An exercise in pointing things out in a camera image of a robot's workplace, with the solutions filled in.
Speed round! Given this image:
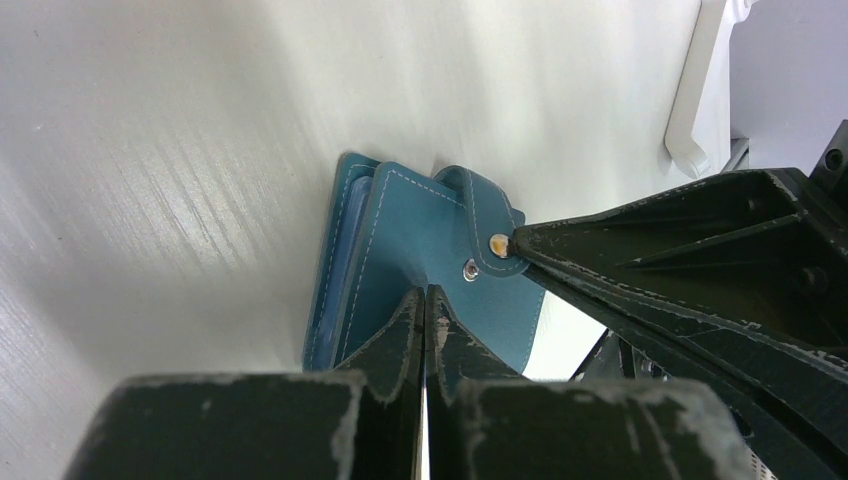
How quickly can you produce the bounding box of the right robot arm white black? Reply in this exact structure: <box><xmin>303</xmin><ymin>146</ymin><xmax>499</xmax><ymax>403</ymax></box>
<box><xmin>513</xmin><ymin>126</ymin><xmax>847</xmax><ymax>479</ymax></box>

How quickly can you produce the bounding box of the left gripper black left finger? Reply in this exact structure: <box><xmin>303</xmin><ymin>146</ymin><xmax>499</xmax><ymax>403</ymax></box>
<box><xmin>66</xmin><ymin>288</ymin><xmax>425</xmax><ymax>479</ymax></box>

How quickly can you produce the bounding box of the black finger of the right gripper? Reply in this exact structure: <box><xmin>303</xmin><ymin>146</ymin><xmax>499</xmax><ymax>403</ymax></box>
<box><xmin>513</xmin><ymin>166</ymin><xmax>847</xmax><ymax>479</ymax></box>

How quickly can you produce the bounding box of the blue leather card holder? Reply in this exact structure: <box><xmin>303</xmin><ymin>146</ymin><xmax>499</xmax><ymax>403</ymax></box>
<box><xmin>302</xmin><ymin>152</ymin><xmax>545</xmax><ymax>371</ymax></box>

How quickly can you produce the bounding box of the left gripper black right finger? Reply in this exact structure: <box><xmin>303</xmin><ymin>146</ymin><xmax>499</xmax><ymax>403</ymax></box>
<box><xmin>423</xmin><ymin>285</ymin><xmax>755</xmax><ymax>479</ymax></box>

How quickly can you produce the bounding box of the metal clothes rack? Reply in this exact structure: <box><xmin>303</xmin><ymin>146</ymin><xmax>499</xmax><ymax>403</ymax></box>
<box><xmin>665</xmin><ymin>0</ymin><xmax>754</xmax><ymax>179</ymax></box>

